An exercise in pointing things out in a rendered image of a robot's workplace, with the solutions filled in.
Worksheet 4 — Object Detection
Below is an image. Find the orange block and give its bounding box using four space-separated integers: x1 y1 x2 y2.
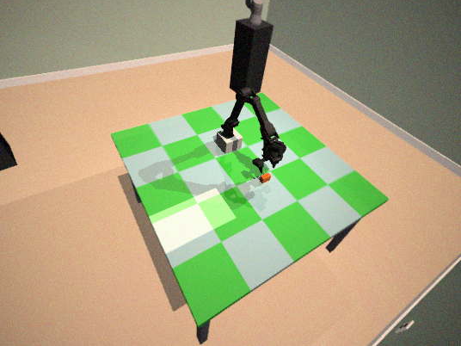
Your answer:
260 173 271 183

